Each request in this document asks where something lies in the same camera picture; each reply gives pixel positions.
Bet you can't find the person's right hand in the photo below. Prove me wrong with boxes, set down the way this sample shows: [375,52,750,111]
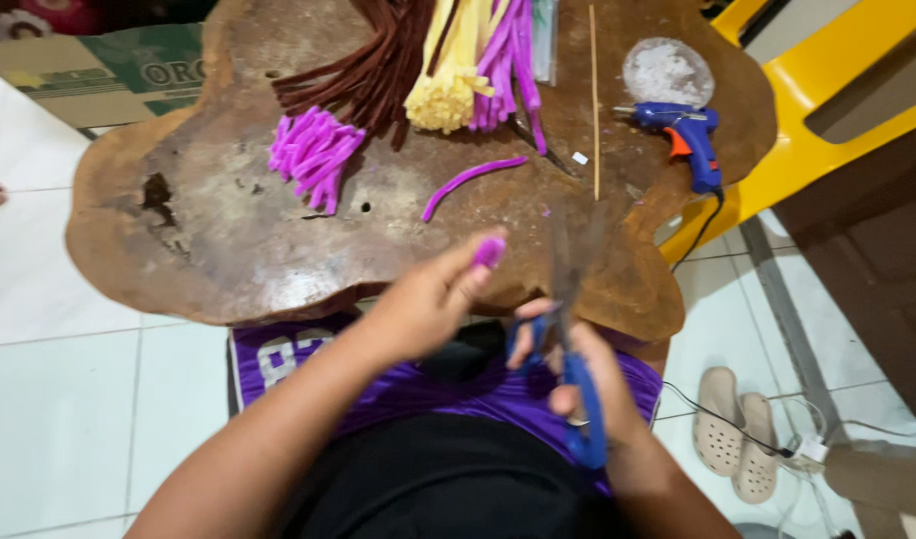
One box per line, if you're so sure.
[506,297,638,450]

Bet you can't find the person's left hand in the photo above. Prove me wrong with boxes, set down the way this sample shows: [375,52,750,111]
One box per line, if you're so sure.
[369,228,508,362]

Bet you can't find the blue handled scissors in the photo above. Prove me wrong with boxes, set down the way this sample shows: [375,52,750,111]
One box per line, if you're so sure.
[507,204,610,471]

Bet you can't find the short purple pipe cleaner piece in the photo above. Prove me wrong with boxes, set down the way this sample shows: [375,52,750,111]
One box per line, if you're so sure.
[472,237,507,270]

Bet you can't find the purple sports shorts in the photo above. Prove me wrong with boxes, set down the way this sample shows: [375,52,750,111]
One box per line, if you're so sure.
[229,313,664,495]

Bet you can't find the long purple pipe cleaner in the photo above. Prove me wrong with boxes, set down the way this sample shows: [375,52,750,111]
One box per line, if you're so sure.
[420,155,530,223]

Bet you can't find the black shirt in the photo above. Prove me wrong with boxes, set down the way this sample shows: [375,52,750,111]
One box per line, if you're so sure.
[278,322,623,539]

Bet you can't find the dark metal tool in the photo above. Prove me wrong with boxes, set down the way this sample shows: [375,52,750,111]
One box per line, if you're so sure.
[507,116,579,179]

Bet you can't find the beige clog sandal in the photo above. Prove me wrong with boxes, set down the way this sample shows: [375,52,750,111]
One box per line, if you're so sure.
[732,392,780,505]
[692,366,745,478]

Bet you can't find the thin wooden skewer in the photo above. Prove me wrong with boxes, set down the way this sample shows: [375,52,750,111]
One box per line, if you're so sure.
[588,4,602,202]

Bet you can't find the blue hot glue gun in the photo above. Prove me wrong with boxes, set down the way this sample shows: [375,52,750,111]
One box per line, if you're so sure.
[613,102,724,196]

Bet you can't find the wooden slab table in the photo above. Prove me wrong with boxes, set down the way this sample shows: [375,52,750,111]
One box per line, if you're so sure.
[64,0,778,344]

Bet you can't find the bundle of yellow pipe cleaners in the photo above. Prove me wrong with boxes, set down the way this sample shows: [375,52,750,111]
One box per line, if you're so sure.
[404,0,504,136]

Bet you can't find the bundle of purple pipe cleaners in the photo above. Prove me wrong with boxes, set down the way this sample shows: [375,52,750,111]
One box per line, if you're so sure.
[469,0,549,157]

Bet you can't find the pile of cut purple pieces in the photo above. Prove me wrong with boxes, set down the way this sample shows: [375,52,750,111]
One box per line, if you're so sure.
[268,105,367,217]

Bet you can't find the round clear plastic lid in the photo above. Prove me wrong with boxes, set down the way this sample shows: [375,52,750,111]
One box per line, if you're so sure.
[622,37,716,109]

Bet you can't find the white power adapter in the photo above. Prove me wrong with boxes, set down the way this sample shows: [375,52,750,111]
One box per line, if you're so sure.
[791,434,830,465]

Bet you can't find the bundle of brown pipe cleaners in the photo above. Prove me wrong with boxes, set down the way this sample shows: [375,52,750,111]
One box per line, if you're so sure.
[271,0,436,151]

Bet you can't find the brown wooden cabinet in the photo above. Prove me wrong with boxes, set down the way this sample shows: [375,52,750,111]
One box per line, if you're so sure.
[772,120,916,426]

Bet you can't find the yellow plastic chair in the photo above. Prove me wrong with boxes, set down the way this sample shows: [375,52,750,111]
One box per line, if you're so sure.
[658,0,916,267]

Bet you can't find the cardboard box green print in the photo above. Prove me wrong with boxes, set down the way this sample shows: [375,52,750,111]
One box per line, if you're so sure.
[0,22,206,130]

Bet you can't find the black power cable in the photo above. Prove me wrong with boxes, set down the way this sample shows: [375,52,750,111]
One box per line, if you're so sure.
[669,187,726,274]

